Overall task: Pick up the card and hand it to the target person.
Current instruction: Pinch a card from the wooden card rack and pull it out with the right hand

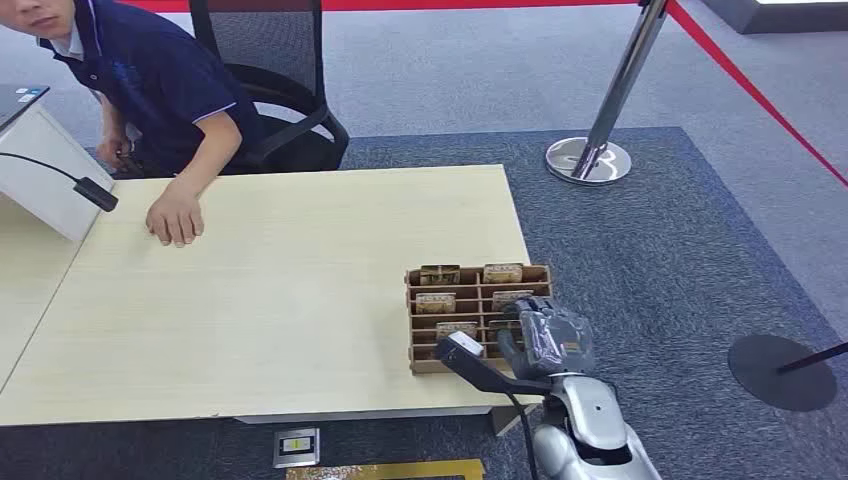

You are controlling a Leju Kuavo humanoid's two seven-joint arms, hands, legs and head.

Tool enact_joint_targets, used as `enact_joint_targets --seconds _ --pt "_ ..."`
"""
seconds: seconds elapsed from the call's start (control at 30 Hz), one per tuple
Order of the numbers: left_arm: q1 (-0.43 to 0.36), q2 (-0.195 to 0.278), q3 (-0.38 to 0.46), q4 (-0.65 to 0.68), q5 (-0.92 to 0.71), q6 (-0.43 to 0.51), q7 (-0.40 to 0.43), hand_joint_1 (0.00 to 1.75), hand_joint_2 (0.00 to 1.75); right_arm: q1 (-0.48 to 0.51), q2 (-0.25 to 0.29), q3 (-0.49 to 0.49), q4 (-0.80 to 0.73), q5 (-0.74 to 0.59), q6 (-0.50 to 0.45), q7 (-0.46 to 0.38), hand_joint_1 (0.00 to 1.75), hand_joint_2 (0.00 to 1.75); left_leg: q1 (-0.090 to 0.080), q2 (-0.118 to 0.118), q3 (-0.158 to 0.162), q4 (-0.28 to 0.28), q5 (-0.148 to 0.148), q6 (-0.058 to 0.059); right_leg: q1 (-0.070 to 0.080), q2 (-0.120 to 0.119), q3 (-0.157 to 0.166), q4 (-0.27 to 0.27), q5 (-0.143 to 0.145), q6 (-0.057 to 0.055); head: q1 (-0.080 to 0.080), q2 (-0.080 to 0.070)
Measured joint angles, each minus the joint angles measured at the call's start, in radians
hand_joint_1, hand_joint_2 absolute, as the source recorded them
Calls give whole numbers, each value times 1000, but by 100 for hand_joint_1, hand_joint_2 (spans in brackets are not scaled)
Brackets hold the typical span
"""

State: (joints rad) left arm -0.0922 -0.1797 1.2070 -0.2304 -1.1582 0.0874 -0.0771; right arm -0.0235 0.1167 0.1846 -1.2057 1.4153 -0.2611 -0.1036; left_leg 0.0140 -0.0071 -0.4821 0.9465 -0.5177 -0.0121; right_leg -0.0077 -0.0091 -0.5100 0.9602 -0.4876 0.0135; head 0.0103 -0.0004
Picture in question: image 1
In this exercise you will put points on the white box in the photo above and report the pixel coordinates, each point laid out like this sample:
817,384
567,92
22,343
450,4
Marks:
40,172

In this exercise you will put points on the black stanchion with round base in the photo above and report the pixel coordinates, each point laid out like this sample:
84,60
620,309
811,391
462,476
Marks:
782,374

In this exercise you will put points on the person's left forearm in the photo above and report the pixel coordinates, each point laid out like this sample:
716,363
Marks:
210,149

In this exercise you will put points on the person's right hand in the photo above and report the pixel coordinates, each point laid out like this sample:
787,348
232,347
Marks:
112,151

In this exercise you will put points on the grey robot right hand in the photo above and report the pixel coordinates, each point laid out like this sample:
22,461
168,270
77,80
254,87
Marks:
553,341

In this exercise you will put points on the white lit platform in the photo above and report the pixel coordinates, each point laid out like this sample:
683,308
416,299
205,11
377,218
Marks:
782,16

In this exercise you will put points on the red barrier belt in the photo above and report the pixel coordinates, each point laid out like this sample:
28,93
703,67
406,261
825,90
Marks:
464,4
748,83

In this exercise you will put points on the person's left hand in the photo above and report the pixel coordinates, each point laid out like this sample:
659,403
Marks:
175,218

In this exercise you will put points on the black wrist camera with pale box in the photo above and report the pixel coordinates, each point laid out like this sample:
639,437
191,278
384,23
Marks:
474,368

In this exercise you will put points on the patterned card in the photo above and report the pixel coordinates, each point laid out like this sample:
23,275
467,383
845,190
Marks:
503,273
435,303
456,328
439,275
507,298

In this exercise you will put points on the wooden card rack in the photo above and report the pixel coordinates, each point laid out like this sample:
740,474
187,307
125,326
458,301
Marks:
424,324

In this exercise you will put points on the chrome stanchion post with base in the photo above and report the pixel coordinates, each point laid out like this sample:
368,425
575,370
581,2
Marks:
619,79

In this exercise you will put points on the person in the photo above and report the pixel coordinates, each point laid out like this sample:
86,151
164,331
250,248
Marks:
159,79

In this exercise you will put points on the table leg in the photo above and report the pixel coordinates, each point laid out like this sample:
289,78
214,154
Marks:
510,418

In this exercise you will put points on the silver floor socket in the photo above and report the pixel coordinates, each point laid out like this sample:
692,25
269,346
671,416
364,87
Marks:
296,447

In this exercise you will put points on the dark grey rug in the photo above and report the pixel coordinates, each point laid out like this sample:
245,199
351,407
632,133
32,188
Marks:
649,265

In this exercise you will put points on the dark laptop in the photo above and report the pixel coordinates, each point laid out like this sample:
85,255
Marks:
16,100

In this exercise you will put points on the black office chair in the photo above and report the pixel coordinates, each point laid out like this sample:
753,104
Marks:
291,93

